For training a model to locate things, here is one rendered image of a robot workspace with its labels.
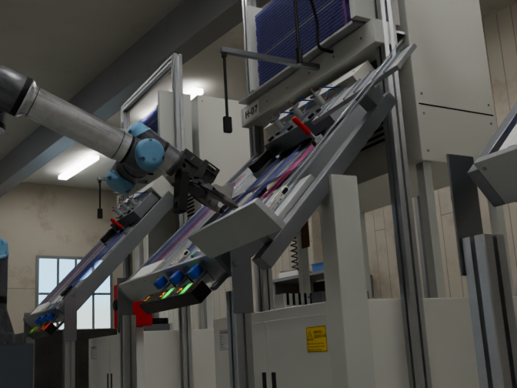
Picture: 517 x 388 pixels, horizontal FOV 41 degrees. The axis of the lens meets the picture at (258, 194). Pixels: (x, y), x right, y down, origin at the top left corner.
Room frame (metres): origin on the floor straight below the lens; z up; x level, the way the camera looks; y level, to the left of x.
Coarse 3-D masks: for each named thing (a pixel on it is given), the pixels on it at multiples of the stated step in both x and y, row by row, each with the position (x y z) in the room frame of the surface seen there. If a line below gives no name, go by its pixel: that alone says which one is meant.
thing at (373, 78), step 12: (396, 48) 1.29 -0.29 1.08; (384, 60) 1.29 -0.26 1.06; (372, 84) 1.26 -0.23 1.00; (360, 96) 1.25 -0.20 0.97; (348, 108) 1.23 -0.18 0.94; (336, 120) 1.23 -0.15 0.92; (324, 144) 1.21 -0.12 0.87; (312, 156) 1.20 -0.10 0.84; (300, 168) 1.19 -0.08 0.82; (288, 180) 1.19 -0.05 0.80
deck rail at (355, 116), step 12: (360, 108) 1.76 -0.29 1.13; (348, 120) 1.74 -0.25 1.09; (360, 120) 1.76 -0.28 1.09; (336, 132) 1.72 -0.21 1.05; (348, 132) 1.74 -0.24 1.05; (336, 144) 1.72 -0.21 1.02; (324, 156) 1.69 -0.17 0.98; (312, 168) 1.68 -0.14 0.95; (228, 252) 1.55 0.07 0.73; (252, 252) 1.58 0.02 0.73; (228, 264) 1.55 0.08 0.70
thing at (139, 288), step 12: (180, 264) 1.70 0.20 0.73; (192, 264) 1.66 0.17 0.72; (204, 264) 1.61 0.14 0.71; (216, 264) 1.57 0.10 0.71; (144, 276) 1.92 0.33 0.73; (156, 276) 1.86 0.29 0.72; (168, 276) 1.81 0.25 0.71; (204, 276) 1.67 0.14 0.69; (216, 276) 1.62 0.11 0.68; (228, 276) 1.58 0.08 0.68; (120, 288) 2.12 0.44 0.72; (132, 288) 2.05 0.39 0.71; (144, 288) 1.99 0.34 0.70; (168, 288) 1.87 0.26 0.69; (132, 300) 2.14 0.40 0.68
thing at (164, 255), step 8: (248, 176) 2.14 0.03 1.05; (232, 184) 2.21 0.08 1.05; (240, 184) 2.12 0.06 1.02; (232, 192) 2.11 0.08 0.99; (208, 208) 2.16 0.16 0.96; (200, 216) 2.14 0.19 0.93; (208, 216) 2.06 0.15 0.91; (192, 224) 2.13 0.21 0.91; (200, 224) 2.05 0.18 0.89; (184, 232) 2.11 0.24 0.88; (192, 232) 2.04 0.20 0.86; (176, 240) 2.10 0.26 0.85; (184, 240) 2.02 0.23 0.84; (168, 248) 2.09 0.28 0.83; (176, 248) 2.01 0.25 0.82; (160, 256) 2.07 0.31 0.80; (168, 256) 2.00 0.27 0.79; (152, 264) 2.06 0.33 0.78; (160, 264) 1.98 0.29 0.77; (144, 272) 2.05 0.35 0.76
